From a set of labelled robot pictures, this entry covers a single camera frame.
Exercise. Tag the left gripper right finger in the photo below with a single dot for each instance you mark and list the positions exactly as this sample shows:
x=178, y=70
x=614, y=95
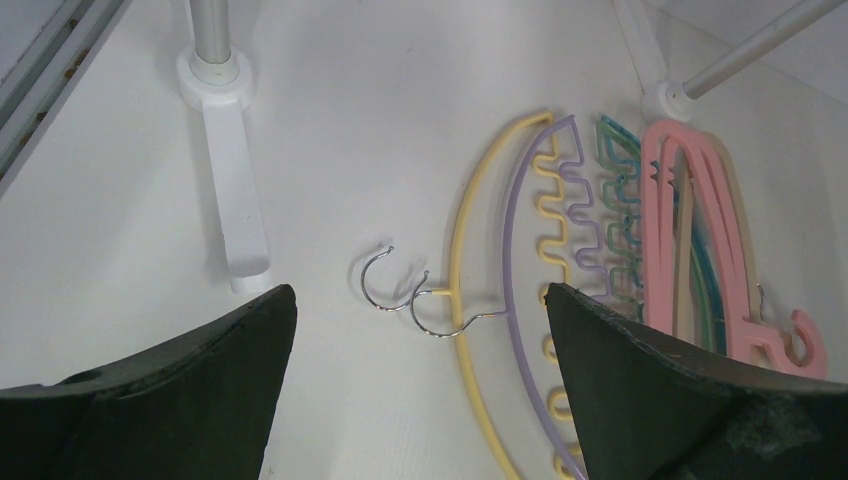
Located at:
x=647, y=405

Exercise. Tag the left rack foot white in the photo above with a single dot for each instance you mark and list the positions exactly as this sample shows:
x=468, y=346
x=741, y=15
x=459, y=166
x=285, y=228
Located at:
x=222, y=94

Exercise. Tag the right white rack post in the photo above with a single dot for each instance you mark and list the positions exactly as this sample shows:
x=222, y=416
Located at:
x=788, y=24

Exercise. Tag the beige plastic hanger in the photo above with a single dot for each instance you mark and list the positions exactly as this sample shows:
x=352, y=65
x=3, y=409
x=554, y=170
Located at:
x=697, y=297

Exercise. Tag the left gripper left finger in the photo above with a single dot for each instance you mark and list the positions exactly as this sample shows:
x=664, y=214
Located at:
x=198, y=406

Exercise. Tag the left aluminium frame post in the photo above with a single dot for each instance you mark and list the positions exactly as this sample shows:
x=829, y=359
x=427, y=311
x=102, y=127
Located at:
x=35, y=88

